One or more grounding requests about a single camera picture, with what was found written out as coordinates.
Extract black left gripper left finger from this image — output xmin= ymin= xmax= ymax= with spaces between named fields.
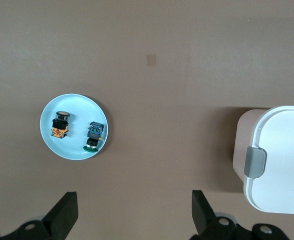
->
xmin=0 ymin=191 xmax=79 ymax=240

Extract white lunch box grey clips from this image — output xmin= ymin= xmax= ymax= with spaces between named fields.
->
xmin=232 ymin=105 xmax=294 ymax=215

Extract orange push-button switch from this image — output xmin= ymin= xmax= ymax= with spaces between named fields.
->
xmin=50 ymin=110 xmax=71 ymax=139

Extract brown tape patch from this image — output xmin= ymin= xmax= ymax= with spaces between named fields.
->
xmin=146 ymin=53 xmax=157 ymax=67

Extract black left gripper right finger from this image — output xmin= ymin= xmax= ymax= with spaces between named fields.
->
xmin=189 ymin=189 xmax=289 ymax=240

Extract blue black small part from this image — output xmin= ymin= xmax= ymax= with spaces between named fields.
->
xmin=83 ymin=121 xmax=105 ymax=153

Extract light blue round plate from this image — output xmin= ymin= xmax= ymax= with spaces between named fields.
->
xmin=39 ymin=93 xmax=110 ymax=161

